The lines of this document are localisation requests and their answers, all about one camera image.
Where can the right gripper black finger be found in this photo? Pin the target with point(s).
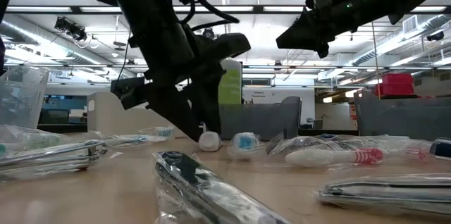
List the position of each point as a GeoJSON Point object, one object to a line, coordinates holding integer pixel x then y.
{"type": "Point", "coordinates": [299, 30]}
{"type": "Point", "coordinates": [299, 42]}

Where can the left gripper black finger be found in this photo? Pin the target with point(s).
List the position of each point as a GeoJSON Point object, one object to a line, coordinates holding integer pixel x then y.
{"type": "Point", "coordinates": [209, 104]}
{"type": "Point", "coordinates": [176, 111]}

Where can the blue toothbrush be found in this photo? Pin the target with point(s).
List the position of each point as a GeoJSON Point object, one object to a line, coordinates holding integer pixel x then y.
{"type": "Point", "coordinates": [245, 143]}
{"type": "Point", "coordinates": [141, 139]}

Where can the red white toothbrush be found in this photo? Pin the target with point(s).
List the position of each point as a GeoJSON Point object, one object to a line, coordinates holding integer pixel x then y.
{"type": "Point", "coordinates": [327, 157]}

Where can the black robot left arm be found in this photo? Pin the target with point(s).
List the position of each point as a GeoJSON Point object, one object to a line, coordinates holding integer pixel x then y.
{"type": "Point", "coordinates": [151, 16]}

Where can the ceiling light strip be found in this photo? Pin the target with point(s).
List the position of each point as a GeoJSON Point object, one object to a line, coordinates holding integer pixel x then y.
{"type": "Point", "coordinates": [283, 8]}
{"type": "Point", "coordinates": [38, 8]}
{"type": "Point", "coordinates": [428, 8]}

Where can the green canister with white lid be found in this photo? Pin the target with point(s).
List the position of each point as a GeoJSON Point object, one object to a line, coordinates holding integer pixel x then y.
{"type": "Point", "coordinates": [230, 86]}

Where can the grey translucent plastic bin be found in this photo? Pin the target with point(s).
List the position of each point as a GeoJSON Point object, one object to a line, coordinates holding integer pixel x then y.
{"type": "Point", "coordinates": [401, 118]}
{"type": "Point", "coordinates": [260, 118]}

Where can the red storage box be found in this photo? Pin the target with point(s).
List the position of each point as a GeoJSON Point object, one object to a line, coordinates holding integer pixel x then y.
{"type": "Point", "coordinates": [394, 85]}

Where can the dark computer monitor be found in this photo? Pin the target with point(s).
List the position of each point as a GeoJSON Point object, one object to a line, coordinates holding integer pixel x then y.
{"type": "Point", "coordinates": [54, 115]}

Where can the black ceiling track fixture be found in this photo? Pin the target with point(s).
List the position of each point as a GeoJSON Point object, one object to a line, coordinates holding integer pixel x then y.
{"type": "Point", "coordinates": [70, 28]}

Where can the wrapped teal toothbrush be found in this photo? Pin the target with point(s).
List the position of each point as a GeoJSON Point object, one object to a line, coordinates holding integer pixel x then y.
{"type": "Point", "coordinates": [38, 141]}

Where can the clear plastic container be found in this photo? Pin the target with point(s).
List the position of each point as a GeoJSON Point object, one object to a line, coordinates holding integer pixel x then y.
{"type": "Point", "coordinates": [21, 104]}

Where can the black ceiling rail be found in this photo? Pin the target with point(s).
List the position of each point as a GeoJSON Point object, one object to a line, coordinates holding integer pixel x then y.
{"type": "Point", "coordinates": [258, 10]}

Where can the silver ceiling duct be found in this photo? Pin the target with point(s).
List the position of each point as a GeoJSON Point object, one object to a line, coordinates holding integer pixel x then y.
{"type": "Point", "coordinates": [423, 26]}
{"type": "Point", "coordinates": [28, 34]}

